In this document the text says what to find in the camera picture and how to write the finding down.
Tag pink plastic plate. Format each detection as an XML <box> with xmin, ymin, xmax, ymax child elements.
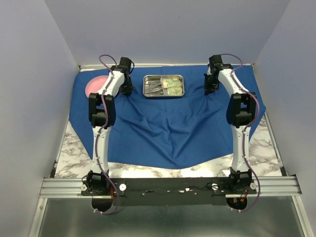
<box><xmin>85</xmin><ymin>76</ymin><xmax>123</xmax><ymax>98</ymax></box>

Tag blue surgical drape cloth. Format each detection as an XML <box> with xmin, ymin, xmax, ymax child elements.
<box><xmin>68</xmin><ymin>64</ymin><xmax>267</xmax><ymax>170</ymax></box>

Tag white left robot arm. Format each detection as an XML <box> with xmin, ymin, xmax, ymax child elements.
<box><xmin>86</xmin><ymin>57</ymin><xmax>134</xmax><ymax>195</ymax></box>

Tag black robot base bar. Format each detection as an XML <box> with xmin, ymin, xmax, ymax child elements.
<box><xmin>80</xmin><ymin>174</ymin><xmax>257</xmax><ymax>212</ymax></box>

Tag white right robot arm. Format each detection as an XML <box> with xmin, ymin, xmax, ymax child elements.
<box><xmin>204</xmin><ymin>54</ymin><xmax>260</xmax><ymax>194</ymax></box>

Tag steel surgical instruments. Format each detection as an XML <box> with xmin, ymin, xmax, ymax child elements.
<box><xmin>144</xmin><ymin>80</ymin><xmax>164</xmax><ymax>97</ymax></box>

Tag steel instrument tray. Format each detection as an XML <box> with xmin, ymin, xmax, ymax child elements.
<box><xmin>143</xmin><ymin>75</ymin><xmax>185</xmax><ymax>99</ymax></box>

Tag aluminium table edge rail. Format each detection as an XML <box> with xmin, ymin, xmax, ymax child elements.
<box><xmin>78</xmin><ymin>63</ymin><xmax>254</xmax><ymax>70</ymax></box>

